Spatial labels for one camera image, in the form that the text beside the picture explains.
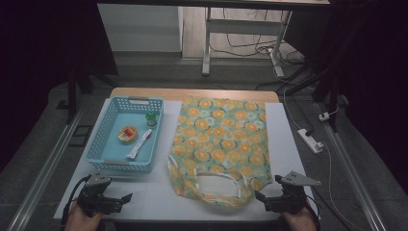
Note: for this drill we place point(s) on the metal floor rail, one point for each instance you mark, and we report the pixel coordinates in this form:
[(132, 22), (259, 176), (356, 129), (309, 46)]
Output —
[(45, 173), (352, 173)]

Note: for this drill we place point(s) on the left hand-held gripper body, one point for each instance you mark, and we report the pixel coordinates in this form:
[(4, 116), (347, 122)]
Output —
[(96, 197)]

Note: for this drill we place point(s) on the person's left hand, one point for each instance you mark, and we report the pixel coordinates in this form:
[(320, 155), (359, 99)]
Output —
[(81, 221)]

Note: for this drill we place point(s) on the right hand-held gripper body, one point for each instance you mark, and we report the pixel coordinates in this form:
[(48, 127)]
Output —
[(290, 200)]

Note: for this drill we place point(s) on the white tube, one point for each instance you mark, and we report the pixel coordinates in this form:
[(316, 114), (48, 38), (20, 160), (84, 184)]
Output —
[(139, 145)]

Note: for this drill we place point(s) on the person's right hand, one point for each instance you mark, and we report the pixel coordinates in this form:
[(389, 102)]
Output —
[(300, 222)]

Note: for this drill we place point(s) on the white power strip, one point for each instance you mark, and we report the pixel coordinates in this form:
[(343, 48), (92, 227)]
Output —
[(310, 141)]

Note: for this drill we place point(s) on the citrus print tote bag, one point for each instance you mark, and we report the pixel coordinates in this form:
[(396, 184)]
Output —
[(221, 138)]

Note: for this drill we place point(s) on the light blue plastic basket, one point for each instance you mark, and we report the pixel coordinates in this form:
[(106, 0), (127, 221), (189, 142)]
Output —
[(110, 150)]

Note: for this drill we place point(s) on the desk with white legs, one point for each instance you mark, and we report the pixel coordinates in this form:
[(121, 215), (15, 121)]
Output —
[(243, 26)]

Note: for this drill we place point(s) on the black stand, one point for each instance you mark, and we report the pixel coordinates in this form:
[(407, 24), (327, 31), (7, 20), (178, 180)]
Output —
[(333, 96), (72, 93)]

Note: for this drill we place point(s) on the small green-capped bottle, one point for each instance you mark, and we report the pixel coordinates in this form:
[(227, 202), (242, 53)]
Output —
[(151, 119)]

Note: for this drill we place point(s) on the round candy tin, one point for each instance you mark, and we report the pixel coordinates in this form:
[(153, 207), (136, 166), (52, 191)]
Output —
[(127, 134)]

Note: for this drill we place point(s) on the black curtain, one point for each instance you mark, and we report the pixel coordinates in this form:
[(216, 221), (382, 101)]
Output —
[(38, 64), (378, 80)]

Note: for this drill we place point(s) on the black floor plate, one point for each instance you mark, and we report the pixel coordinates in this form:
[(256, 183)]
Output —
[(81, 135)]

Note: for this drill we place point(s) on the white cabinet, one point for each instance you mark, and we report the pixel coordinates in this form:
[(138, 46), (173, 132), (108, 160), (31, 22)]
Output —
[(141, 29)]

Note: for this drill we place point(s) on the small white adapter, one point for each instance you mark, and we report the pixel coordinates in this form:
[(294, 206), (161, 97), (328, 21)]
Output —
[(324, 116)]

